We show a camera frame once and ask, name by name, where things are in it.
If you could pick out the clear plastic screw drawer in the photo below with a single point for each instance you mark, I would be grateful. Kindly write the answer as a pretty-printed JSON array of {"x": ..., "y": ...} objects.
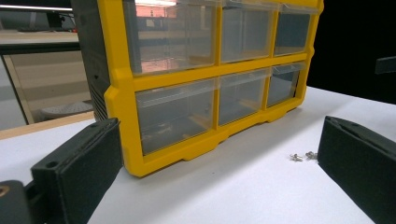
[{"x": 171, "y": 40}]

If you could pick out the yellow black drawer organizer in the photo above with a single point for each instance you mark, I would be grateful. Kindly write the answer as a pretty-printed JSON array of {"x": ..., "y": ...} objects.
[{"x": 118, "y": 62}]

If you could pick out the set of clear organizer drawers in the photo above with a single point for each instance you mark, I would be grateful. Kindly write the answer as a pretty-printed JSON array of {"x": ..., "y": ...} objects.
[{"x": 239, "y": 99}]

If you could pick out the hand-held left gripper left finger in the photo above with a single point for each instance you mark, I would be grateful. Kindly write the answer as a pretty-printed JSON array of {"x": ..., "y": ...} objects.
[{"x": 81, "y": 168}]

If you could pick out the small silver screw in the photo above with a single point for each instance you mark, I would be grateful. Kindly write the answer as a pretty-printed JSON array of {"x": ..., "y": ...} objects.
[
  {"x": 310, "y": 155},
  {"x": 295, "y": 157}
]

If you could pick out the light wooden desk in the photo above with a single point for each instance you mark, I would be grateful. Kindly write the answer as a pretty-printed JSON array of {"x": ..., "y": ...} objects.
[{"x": 53, "y": 81}]

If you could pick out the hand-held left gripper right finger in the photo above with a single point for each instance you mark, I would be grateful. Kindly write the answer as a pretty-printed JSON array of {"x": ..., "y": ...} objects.
[{"x": 361, "y": 168}]

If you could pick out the black computer monitor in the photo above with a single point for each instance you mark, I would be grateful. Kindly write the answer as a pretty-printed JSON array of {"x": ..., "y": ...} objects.
[{"x": 31, "y": 3}]

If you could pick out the grey round base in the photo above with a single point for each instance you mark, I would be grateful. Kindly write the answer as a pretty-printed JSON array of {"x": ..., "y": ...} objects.
[{"x": 67, "y": 110}]

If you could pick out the black horizontal frame bar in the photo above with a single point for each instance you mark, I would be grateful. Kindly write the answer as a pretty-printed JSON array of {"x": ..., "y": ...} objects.
[{"x": 37, "y": 48}]

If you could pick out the black curtain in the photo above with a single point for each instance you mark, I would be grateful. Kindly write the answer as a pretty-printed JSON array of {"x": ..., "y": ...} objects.
[{"x": 348, "y": 37}]

